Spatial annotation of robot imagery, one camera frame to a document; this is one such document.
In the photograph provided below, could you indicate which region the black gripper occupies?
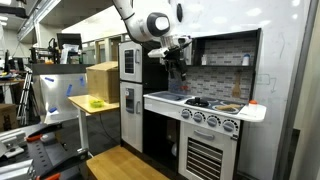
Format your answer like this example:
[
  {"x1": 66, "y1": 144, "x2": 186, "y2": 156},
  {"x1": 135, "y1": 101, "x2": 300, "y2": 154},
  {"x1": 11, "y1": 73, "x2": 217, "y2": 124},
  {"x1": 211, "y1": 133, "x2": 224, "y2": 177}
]
[{"x1": 160, "y1": 35, "x2": 192, "y2": 81}]

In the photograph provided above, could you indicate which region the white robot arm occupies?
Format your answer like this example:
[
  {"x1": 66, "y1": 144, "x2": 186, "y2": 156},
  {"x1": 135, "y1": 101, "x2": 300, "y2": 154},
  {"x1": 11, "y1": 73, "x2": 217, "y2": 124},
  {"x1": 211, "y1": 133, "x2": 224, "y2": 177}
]
[{"x1": 112, "y1": 0, "x2": 192, "y2": 81}]

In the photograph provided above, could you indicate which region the toy kitchen play set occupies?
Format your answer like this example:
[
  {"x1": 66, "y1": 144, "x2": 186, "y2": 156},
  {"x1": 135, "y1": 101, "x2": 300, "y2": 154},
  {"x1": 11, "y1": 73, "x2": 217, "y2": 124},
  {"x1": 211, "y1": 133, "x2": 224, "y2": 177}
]
[{"x1": 119, "y1": 29, "x2": 265, "y2": 180}]

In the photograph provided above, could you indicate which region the hanging wooden spatula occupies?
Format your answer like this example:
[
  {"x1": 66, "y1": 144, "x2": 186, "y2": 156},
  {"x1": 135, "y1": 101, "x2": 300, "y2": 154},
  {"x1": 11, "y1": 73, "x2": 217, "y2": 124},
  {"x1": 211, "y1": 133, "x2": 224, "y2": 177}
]
[{"x1": 232, "y1": 71, "x2": 241, "y2": 98}]

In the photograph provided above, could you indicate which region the wooden spatula on stove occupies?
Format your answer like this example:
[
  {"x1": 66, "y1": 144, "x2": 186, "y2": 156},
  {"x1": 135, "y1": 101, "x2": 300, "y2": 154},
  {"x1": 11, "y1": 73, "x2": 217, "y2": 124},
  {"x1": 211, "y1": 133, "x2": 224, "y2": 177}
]
[{"x1": 216, "y1": 104, "x2": 241, "y2": 110}]

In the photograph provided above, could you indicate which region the white bottle blue cap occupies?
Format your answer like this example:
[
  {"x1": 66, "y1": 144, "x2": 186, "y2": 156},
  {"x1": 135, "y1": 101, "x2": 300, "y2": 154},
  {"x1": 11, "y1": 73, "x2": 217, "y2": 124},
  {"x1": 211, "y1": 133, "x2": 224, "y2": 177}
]
[{"x1": 242, "y1": 54, "x2": 250, "y2": 66}]

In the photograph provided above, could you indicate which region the cardboard box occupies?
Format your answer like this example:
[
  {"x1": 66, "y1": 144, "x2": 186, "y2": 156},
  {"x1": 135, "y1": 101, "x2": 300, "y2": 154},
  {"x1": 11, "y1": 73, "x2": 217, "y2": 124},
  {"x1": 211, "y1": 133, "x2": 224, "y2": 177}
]
[{"x1": 86, "y1": 61, "x2": 119, "y2": 103}]

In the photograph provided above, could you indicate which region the silver kettle under sink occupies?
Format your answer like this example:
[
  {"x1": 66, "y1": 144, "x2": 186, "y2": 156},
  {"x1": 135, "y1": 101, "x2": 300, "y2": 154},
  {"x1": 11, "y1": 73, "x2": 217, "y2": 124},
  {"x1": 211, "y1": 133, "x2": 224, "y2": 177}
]
[{"x1": 171, "y1": 143, "x2": 177, "y2": 157}]

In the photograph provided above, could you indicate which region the white bottle orange cap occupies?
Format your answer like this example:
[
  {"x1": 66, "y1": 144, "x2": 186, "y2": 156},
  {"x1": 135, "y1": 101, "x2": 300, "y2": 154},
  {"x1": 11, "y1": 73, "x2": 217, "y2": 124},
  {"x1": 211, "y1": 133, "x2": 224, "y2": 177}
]
[{"x1": 248, "y1": 100, "x2": 258, "y2": 116}]

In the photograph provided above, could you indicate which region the small yellow green bowl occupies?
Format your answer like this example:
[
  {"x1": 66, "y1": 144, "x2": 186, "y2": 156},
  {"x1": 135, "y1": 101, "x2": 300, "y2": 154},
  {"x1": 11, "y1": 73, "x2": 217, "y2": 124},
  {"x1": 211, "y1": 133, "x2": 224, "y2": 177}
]
[{"x1": 89, "y1": 100, "x2": 104, "y2": 108}]

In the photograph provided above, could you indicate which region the light wooden side table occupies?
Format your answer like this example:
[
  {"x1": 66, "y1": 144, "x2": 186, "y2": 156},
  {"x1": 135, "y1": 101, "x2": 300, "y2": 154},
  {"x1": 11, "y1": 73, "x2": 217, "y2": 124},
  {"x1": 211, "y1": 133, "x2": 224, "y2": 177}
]
[{"x1": 68, "y1": 95, "x2": 120, "y2": 156}]

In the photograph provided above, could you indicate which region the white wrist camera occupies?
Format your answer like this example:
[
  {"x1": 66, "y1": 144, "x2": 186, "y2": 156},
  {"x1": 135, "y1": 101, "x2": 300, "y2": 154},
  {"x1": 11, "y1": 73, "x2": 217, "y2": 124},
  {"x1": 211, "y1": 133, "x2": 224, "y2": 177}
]
[{"x1": 148, "y1": 48, "x2": 169, "y2": 58}]

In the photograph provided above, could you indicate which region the orange handled clamp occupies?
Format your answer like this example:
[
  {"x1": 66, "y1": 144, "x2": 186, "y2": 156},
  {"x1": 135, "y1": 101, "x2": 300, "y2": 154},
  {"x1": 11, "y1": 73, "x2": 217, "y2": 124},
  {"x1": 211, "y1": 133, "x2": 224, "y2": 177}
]
[{"x1": 26, "y1": 123, "x2": 63, "y2": 143}]

